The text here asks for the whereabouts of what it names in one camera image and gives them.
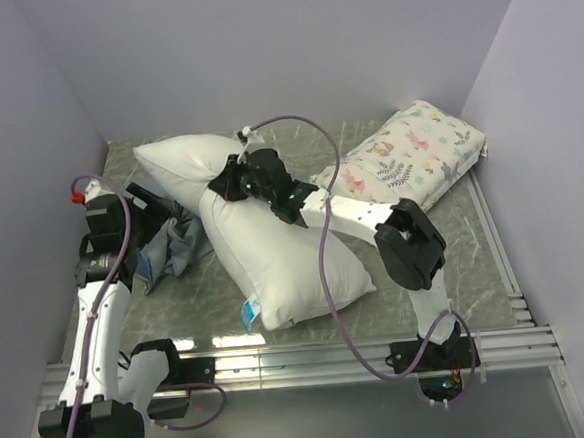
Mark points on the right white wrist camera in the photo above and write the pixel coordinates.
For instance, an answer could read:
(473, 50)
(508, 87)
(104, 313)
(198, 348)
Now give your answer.
(251, 140)

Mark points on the floral patterned pillow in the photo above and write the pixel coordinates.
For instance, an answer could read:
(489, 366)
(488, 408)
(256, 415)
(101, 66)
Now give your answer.
(419, 154)

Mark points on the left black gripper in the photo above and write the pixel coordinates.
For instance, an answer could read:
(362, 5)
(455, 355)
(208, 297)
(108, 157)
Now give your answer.
(154, 214)

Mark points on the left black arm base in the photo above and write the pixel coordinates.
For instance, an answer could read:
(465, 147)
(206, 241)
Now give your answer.
(172, 401)

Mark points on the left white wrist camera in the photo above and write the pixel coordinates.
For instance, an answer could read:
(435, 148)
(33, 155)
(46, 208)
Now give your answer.
(93, 190)

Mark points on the blue pillowcase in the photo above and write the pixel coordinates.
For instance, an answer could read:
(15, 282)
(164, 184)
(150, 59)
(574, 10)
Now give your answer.
(181, 242)

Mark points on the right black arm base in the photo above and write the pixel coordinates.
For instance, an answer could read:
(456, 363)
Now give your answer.
(440, 367)

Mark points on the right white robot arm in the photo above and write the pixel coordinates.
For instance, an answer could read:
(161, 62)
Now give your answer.
(411, 248)

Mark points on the aluminium mounting rail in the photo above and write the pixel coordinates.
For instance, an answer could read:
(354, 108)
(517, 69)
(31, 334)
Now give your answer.
(523, 346)

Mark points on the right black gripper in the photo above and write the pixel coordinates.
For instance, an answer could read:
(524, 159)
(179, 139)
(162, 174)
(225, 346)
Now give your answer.
(226, 183)

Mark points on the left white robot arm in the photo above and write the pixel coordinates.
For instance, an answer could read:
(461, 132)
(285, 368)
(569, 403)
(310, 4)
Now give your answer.
(102, 398)

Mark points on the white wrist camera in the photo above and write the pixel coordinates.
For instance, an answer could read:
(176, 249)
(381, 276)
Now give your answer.
(251, 140)
(93, 190)

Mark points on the white pillow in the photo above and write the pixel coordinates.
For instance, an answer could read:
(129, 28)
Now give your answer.
(284, 269)

